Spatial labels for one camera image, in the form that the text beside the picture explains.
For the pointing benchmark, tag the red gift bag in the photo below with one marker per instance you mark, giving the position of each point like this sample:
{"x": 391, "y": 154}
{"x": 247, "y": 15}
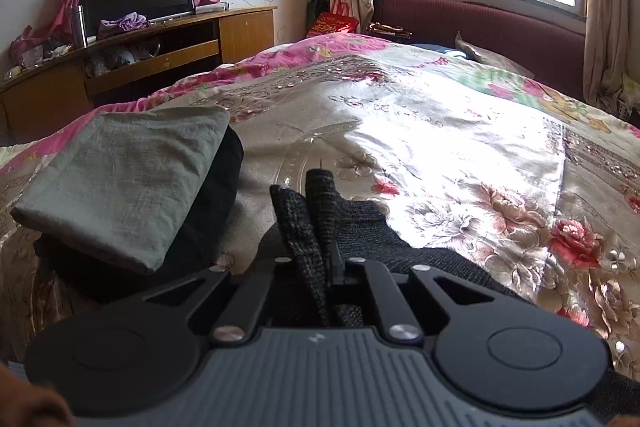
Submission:
{"x": 332, "y": 24}

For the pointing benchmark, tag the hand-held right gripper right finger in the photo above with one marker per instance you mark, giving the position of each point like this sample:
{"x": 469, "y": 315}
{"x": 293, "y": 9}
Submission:
{"x": 337, "y": 272}

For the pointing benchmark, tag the white remote control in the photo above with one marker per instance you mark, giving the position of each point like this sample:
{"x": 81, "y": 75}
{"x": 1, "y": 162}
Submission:
{"x": 211, "y": 8}

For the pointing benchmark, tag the silver thermos flask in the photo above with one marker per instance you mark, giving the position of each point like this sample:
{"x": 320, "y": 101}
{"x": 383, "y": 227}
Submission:
{"x": 79, "y": 27}

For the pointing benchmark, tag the pale yellow bag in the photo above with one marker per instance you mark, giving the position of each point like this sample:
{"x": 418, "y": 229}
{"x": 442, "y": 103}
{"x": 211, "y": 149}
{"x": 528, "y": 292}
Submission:
{"x": 631, "y": 97}

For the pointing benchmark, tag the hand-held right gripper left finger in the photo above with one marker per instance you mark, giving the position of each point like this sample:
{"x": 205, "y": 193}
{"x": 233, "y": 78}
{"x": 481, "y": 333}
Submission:
{"x": 260, "y": 292}

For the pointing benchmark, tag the purple cloth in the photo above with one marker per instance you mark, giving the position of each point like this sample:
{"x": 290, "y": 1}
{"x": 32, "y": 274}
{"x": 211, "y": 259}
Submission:
{"x": 122, "y": 24}

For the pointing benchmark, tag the wooden cabinet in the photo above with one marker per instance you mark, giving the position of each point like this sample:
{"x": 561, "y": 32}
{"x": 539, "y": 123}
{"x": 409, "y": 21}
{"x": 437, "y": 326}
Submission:
{"x": 245, "y": 32}

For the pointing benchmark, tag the folded grey garment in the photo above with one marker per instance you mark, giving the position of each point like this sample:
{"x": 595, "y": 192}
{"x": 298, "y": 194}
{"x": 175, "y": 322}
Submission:
{"x": 130, "y": 182}

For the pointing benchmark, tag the dark red headboard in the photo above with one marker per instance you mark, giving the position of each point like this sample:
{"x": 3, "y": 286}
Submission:
{"x": 480, "y": 22}

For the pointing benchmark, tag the folded black garment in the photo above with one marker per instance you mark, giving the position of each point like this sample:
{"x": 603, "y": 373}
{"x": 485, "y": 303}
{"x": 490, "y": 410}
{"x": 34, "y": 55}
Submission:
{"x": 215, "y": 207}

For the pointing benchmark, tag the dark green bag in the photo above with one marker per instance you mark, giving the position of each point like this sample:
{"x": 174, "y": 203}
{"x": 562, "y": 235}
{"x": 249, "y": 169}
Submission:
{"x": 316, "y": 14}

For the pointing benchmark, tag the grey cushion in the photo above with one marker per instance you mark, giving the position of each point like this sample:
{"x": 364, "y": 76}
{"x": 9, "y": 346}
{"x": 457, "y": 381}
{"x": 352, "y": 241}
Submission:
{"x": 490, "y": 54}

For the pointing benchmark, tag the brown handbag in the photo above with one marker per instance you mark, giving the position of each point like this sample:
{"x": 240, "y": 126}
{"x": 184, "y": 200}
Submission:
{"x": 387, "y": 29}

